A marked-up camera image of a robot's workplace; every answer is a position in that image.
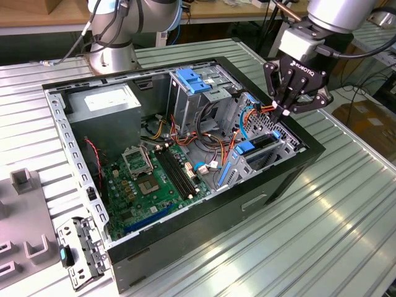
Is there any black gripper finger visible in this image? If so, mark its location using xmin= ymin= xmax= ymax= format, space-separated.
xmin=262 ymin=60 xmax=294 ymax=124
xmin=280 ymin=76 xmax=334 ymax=124

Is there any orange red power wire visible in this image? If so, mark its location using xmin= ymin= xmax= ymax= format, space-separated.
xmin=227 ymin=101 xmax=278 ymax=163

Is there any blue data wire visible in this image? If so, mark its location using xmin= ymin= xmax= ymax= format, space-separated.
xmin=193 ymin=92 xmax=260 ymax=174

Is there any hard disk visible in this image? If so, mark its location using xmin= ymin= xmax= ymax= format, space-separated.
xmin=217 ymin=129 xmax=283 ymax=187

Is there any grey metal disk bay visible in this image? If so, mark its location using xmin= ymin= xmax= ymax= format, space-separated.
xmin=213 ymin=131 xmax=308 ymax=192

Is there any brown cardboard box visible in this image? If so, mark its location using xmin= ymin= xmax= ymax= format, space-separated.
xmin=332 ymin=99 xmax=396 ymax=161

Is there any metal slat side table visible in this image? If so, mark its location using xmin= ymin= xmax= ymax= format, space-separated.
xmin=351 ymin=20 xmax=396 ymax=81

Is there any blue plastic drive latch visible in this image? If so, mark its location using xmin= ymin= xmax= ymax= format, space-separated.
xmin=174 ymin=68 xmax=212 ymax=95

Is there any grey metal drive cage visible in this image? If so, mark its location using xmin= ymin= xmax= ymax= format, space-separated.
xmin=166 ymin=66 xmax=243 ymax=137

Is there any wooden desk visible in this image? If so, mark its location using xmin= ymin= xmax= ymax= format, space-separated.
xmin=0 ymin=0 xmax=310 ymax=37

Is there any black RAM slot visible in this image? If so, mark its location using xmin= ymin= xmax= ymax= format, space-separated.
xmin=162 ymin=145 xmax=196 ymax=196
xmin=158 ymin=147 xmax=192 ymax=199
xmin=166 ymin=143 xmax=200 ymax=193
xmin=154 ymin=148 xmax=189 ymax=200

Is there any metal socket cover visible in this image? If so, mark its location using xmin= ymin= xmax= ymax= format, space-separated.
xmin=121 ymin=144 xmax=155 ymax=181

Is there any green motherboard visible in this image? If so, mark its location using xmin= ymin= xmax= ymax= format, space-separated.
xmin=100 ymin=142 xmax=215 ymax=243

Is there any CPU socket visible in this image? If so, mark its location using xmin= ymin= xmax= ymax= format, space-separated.
xmin=135 ymin=173 xmax=162 ymax=198

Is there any black open PC case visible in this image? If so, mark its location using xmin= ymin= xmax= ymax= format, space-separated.
xmin=41 ymin=55 xmax=327 ymax=295

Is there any grey power supply unit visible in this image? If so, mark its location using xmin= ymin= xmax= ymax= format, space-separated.
xmin=63 ymin=82 xmax=144 ymax=161

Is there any blue expansion slot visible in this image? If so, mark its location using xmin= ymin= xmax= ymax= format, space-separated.
xmin=124 ymin=204 xmax=171 ymax=235

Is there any black blue latch clip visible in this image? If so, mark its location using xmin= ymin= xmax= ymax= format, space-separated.
xmin=58 ymin=243 xmax=76 ymax=267

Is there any grey parts rack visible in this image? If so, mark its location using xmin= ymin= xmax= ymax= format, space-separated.
xmin=0 ymin=168 xmax=62 ymax=290

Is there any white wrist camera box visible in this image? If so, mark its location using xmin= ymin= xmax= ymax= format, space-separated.
xmin=277 ymin=28 xmax=322 ymax=62

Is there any multicolour power wire bundle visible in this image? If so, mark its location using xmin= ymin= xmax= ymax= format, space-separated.
xmin=139 ymin=113 xmax=236 ymax=161

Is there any red black fan wire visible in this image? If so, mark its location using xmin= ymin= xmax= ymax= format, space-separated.
xmin=84 ymin=138 xmax=105 ymax=188

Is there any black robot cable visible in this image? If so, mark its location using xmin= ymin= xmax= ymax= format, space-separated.
xmin=29 ymin=0 xmax=103 ymax=66

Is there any grey metal card bracket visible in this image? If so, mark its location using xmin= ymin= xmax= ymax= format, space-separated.
xmin=55 ymin=216 xmax=111 ymax=292

